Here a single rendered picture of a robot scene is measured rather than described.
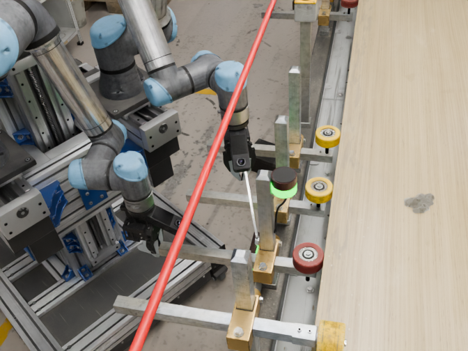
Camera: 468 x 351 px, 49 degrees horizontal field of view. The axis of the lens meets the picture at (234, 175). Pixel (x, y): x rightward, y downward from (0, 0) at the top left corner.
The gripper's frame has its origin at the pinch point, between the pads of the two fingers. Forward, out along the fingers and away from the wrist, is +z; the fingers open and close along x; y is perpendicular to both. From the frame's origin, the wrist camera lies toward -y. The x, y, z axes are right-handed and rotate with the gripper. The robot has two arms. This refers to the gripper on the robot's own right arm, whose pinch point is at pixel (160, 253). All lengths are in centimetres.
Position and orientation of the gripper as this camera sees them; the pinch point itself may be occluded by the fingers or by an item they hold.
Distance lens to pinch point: 149.9
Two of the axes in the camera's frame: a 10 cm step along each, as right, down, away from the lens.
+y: -9.7, -1.1, 2.1
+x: -2.3, 6.8, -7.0
